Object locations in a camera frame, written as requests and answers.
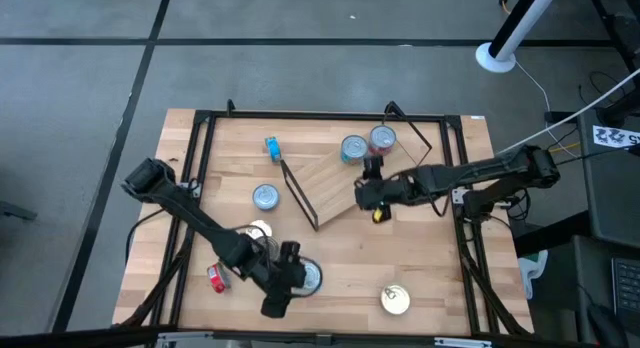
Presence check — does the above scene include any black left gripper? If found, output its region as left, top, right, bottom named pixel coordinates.
left=249, top=241, right=307, bottom=320

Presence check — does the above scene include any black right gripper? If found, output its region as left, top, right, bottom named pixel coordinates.
left=354, top=157, right=409, bottom=210

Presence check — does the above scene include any blue Wild Planet can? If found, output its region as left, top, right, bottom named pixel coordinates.
left=248, top=219, right=274, bottom=240

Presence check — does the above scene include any green Circle Hook can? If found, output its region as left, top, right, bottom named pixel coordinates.
left=251, top=183, right=281, bottom=212

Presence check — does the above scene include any gold lid seafood can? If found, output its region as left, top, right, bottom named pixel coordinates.
left=379, top=283, right=412, bottom=317

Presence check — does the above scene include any white tower fan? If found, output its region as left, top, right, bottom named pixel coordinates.
left=474, top=0, right=564, bottom=74

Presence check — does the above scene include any black rig crossbeam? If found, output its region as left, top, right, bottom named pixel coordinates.
left=0, top=323, right=596, bottom=348

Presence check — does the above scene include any white green bag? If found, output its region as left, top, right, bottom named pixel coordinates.
left=517, top=249, right=550, bottom=302

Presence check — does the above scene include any black power adapter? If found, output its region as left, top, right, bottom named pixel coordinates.
left=543, top=110, right=579, bottom=125

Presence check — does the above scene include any white marker sticker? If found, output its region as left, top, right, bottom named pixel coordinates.
left=592, top=124, right=640, bottom=150

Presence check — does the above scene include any dark grey desk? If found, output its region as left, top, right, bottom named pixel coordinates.
left=577, top=106, right=640, bottom=249

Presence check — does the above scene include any black keyboard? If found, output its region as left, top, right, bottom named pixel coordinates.
left=611, top=256, right=640, bottom=330

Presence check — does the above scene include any black stand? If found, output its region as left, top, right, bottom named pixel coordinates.
left=587, top=0, right=640, bottom=129

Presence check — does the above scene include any wooden shelf black wire frame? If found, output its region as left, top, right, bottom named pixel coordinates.
left=278, top=100, right=434, bottom=233

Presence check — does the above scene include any black metal table frame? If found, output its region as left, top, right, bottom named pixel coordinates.
left=113, top=98, right=534, bottom=339

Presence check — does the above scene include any thick white cable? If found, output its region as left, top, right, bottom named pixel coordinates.
left=494, top=67, right=640, bottom=157

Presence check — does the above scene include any black cable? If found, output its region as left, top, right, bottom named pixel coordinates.
left=124, top=207, right=169, bottom=267

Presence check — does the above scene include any thin white cable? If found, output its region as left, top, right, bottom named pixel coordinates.
left=513, top=60, right=581, bottom=159

